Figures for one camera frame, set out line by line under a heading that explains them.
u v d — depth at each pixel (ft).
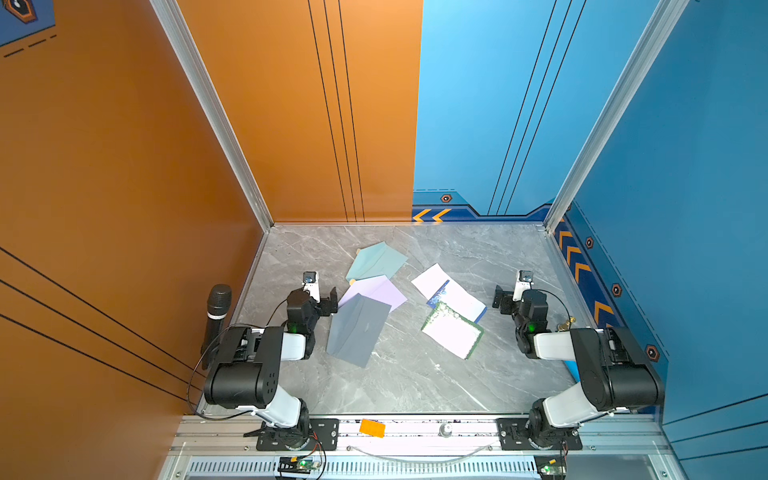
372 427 2.43
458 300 3.19
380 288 3.30
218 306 2.03
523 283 2.66
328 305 2.78
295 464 2.33
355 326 3.00
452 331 3.01
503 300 2.81
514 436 2.38
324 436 2.41
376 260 3.57
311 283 2.65
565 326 2.96
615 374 1.47
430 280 3.38
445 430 2.36
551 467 2.33
